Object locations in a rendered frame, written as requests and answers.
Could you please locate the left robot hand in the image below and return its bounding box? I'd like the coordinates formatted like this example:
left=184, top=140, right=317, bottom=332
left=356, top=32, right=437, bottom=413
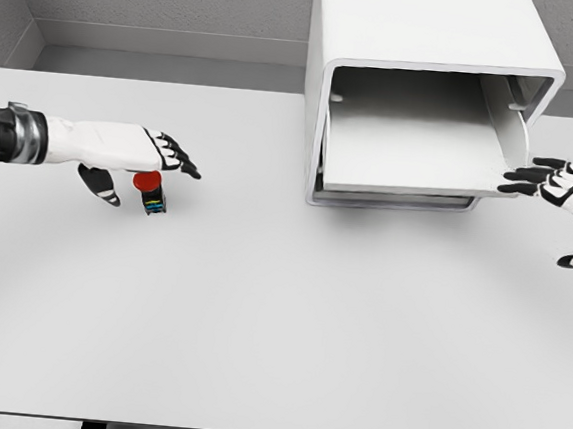
left=66, top=119, right=206, bottom=216

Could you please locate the red button load switch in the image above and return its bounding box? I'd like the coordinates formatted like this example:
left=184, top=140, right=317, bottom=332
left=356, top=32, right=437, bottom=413
left=129, top=167, right=172, bottom=219

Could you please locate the white cabinet drawer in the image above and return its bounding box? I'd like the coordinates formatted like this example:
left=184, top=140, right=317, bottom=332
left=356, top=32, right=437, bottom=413
left=316, top=60, right=538, bottom=209
left=312, top=180, right=478, bottom=215

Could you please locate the white tabletop storage cabinet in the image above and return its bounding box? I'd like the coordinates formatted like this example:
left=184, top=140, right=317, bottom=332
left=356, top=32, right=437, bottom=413
left=293, top=0, right=573, bottom=229

